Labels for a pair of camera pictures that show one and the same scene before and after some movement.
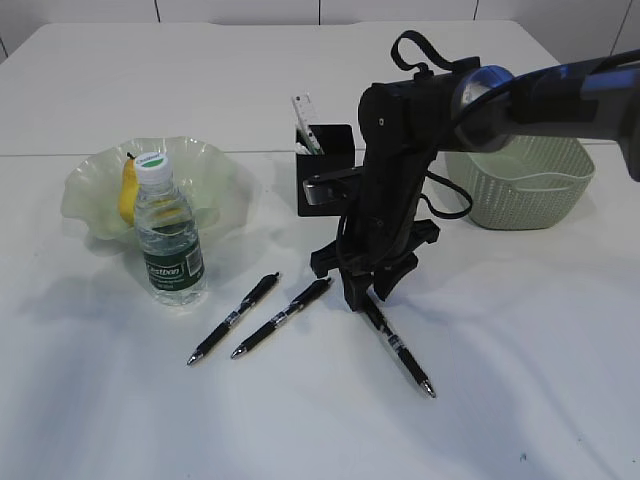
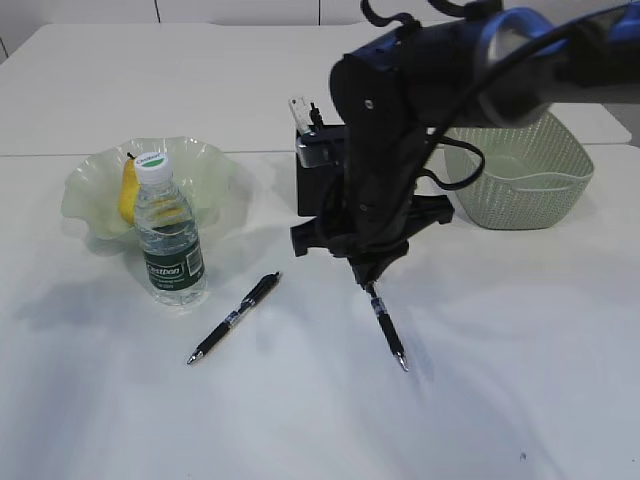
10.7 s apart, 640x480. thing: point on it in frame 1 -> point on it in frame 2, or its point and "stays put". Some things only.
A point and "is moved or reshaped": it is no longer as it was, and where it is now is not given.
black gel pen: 277,320 -> 316,118
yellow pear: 129,190 stays put
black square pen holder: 338,143 stays put
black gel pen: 374,306 is moved or reshaped
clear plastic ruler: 303,107 stays put
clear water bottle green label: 172,244 stays put
